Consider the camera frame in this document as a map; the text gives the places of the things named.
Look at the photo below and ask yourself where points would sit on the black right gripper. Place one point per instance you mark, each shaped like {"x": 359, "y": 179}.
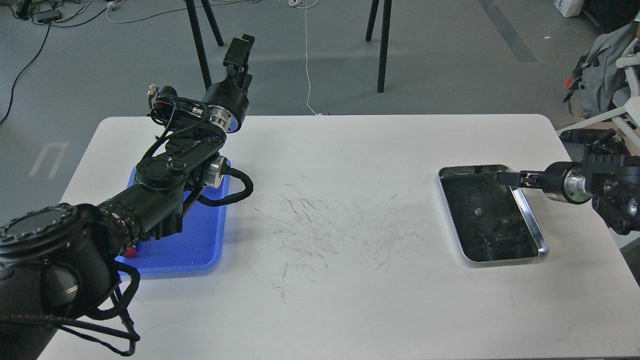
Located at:
{"x": 561, "y": 181}

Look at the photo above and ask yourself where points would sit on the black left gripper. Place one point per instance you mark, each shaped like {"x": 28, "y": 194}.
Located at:
{"x": 227, "y": 102}

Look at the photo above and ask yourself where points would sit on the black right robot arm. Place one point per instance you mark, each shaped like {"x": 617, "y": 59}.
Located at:
{"x": 608, "y": 176}

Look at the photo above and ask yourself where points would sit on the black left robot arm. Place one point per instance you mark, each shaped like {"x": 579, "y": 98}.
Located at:
{"x": 59, "y": 267}

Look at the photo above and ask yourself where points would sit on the silver metal tray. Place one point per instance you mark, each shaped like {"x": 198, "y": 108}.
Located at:
{"x": 507, "y": 232}

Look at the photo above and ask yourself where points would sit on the black tripod legs left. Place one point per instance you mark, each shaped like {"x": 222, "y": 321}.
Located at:
{"x": 197, "y": 36}

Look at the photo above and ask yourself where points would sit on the black tripod legs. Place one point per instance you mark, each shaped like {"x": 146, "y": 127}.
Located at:
{"x": 387, "y": 8}
{"x": 197, "y": 36}

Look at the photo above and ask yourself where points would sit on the grey backpack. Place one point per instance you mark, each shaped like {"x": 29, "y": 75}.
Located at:
{"x": 596, "y": 79}

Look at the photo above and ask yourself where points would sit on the black tripod legs right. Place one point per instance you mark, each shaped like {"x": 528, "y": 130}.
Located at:
{"x": 387, "y": 8}

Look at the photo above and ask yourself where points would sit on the white box on floor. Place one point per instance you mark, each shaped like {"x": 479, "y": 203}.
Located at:
{"x": 569, "y": 8}

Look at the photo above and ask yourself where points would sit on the blue plastic tray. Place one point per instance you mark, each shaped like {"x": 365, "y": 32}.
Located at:
{"x": 196, "y": 249}

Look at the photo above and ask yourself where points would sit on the white chair frame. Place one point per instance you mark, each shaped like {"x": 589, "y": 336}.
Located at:
{"x": 624, "y": 113}

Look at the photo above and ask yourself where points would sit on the red push button switch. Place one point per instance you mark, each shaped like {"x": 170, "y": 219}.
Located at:
{"x": 130, "y": 253}

